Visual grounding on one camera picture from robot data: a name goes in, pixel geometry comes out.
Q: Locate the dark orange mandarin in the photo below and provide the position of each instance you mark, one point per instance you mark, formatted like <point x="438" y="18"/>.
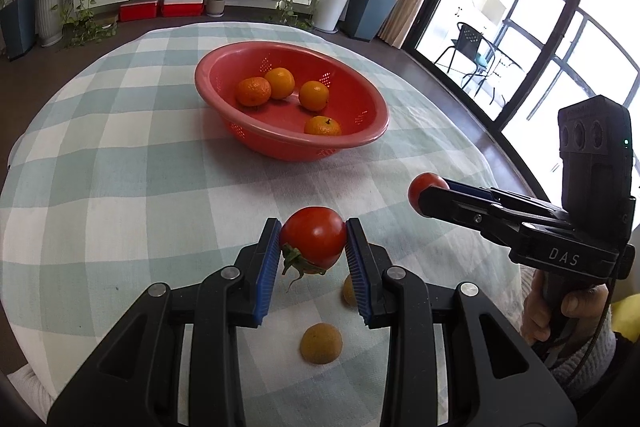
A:
<point x="253" y="91"/>

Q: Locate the white knit sleeve forearm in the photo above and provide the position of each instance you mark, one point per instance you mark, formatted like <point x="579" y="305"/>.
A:
<point x="581" y="367"/>

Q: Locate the red storage box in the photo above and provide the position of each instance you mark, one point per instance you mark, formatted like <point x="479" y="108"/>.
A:
<point x="137" y="10"/>
<point x="182" y="8"/>

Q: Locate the red storage box left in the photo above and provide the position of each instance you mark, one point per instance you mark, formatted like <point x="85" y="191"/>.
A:
<point x="137" y="10"/>

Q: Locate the red tomato front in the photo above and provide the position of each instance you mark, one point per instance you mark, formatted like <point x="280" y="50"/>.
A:
<point x="421" y="183"/>

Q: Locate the person's right hand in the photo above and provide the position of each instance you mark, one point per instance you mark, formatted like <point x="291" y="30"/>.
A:
<point x="585" y="307"/>

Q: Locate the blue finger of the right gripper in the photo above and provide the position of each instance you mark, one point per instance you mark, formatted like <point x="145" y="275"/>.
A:
<point x="465" y="208"/>
<point x="470" y="190"/>

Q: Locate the small orange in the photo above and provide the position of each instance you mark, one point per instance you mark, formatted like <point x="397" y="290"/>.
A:
<point x="322" y="125"/>

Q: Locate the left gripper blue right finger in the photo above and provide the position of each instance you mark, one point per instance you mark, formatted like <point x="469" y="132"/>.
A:
<point x="357" y="254"/>

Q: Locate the red plastic colander bowl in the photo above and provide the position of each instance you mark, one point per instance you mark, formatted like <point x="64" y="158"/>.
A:
<point x="276" y="128"/>

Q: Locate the small grey pot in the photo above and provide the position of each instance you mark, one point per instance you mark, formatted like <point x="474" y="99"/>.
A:
<point x="215" y="8"/>

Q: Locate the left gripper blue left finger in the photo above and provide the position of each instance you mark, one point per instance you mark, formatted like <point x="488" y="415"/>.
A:
<point x="267" y="257"/>

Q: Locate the red tomato with calyx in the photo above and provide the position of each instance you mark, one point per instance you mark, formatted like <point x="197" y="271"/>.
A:
<point x="311" y="241"/>

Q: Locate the black balcony chair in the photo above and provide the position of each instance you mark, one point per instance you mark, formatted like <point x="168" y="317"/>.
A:
<point x="485" y="56"/>

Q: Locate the green white checkered tablecloth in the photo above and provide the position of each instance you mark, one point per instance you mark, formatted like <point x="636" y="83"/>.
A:
<point x="126" y="178"/>

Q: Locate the plant in white ribbed pot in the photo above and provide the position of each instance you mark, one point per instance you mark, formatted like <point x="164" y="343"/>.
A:
<point x="49" y="24"/>

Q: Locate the trailing plant on console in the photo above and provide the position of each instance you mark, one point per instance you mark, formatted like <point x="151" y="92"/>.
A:
<point x="79" y="23"/>

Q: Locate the brown kiwi with stem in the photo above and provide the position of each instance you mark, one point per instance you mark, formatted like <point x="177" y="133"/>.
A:
<point x="348" y="293"/>

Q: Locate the red storage box right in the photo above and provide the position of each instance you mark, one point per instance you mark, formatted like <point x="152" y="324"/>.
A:
<point x="182" y="8"/>

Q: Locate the yellow-orange orange with navel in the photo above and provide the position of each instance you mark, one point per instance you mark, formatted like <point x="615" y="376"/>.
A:
<point x="281" y="81"/>

